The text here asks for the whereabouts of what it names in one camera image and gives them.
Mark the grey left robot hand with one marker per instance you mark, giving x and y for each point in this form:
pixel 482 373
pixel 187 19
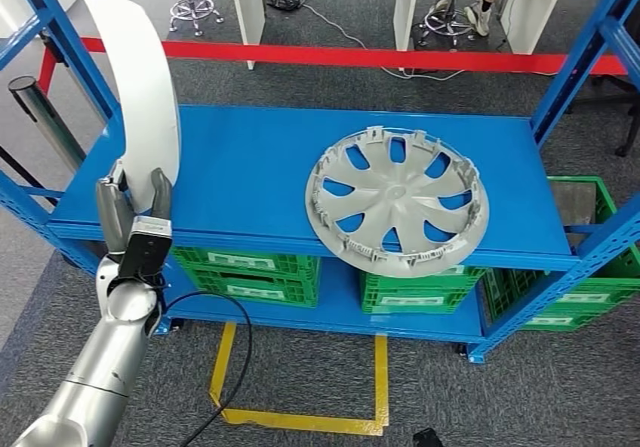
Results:
pixel 115 219

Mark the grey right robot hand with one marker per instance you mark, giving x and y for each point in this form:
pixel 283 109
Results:
pixel 427 438

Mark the white curved car panel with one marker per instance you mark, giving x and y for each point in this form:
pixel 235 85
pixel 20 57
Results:
pixel 145 99

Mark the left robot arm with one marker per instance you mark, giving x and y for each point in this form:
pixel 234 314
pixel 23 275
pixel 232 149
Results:
pixel 105 364

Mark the blue metal shelf rack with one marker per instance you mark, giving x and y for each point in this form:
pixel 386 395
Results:
pixel 250 159

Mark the yellow floor tape square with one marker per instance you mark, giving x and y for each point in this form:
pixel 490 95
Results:
pixel 381 384

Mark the black stanchion pole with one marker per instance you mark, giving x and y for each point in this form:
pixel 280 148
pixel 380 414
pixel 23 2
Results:
pixel 20 169

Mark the green plastic crate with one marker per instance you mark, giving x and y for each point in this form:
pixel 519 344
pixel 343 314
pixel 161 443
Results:
pixel 415 295
pixel 575 298
pixel 250 278

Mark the chrome swivel stool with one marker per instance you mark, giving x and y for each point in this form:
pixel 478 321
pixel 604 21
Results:
pixel 192 10
pixel 447 23

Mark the silver wheel hubcap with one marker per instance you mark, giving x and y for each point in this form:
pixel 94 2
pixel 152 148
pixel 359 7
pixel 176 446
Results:
pixel 400 195

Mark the white desk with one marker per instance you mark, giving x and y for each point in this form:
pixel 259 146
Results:
pixel 530 7
pixel 244 7

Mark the red barrier belt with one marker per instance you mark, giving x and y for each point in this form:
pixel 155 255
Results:
pixel 350 58

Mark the black chair base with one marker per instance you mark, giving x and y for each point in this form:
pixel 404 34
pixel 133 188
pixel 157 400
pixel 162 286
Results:
pixel 627 132

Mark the chrome stanchion post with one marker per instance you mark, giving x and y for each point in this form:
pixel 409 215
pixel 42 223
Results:
pixel 47 122

